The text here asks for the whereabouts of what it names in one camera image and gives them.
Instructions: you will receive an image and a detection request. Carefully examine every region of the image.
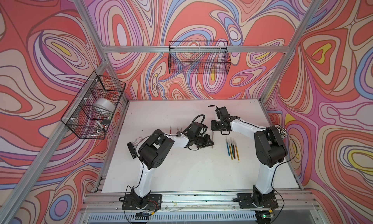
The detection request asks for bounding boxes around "blue carving knife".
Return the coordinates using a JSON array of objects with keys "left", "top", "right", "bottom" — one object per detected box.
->
[{"left": 225, "top": 138, "right": 231, "bottom": 157}]

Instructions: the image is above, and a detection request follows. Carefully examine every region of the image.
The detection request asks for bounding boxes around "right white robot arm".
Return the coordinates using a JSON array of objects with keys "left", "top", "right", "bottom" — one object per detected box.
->
[{"left": 211, "top": 107, "right": 288, "bottom": 207}]

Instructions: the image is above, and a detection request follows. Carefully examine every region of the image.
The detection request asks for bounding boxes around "silver tape roll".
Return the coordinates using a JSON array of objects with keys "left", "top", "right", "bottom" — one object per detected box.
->
[{"left": 93, "top": 98, "right": 115, "bottom": 116}]

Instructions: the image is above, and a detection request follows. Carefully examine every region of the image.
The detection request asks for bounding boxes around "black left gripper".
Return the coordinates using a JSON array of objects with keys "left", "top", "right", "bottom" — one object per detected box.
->
[{"left": 193, "top": 134, "right": 215, "bottom": 149}]

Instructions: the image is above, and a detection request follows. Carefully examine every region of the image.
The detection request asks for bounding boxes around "black wire basket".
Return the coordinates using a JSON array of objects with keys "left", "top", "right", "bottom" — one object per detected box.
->
[
  {"left": 61, "top": 72, "right": 126, "bottom": 140},
  {"left": 168, "top": 40, "right": 232, "bottom": 75}
]

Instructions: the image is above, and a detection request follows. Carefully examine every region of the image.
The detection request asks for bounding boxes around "left black wire basket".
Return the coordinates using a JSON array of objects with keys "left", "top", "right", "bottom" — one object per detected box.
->
[{"left": 61, "top": 72, "right": 126, "bottom": 140}]

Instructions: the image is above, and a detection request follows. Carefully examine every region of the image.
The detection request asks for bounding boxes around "green carving knife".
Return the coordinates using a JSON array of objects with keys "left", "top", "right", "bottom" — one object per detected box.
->
[{"left": 230, "top": 139, "right": 236, "bottom": 159}]

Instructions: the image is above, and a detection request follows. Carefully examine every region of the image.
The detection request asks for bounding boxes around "aluminium frame corner post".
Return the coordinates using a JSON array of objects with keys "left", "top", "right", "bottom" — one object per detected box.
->
[{"left": 68, "top": 0, "right": 130, "bottom": 104}]

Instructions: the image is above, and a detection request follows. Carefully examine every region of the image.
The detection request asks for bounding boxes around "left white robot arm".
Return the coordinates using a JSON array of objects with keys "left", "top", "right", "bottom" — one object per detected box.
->
[{"left": 131, "top": 122, "right": 214, "bottom": 202}]

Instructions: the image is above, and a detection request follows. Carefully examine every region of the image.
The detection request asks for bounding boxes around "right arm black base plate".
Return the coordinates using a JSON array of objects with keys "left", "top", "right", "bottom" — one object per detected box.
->
[{"left": 234, "top": 193, "right": 279, "bottom": 210}]

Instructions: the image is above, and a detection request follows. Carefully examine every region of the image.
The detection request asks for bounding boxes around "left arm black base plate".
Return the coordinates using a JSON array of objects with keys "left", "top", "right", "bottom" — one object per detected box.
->
[{"left": 122, "top": 194, "right": 162, "bottom": 210}]

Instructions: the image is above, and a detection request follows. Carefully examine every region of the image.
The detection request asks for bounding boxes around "back black wire basket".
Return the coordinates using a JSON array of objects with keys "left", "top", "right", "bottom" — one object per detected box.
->
[{"left": 168, "top": 40, "right": 232, "bottom": 75}]

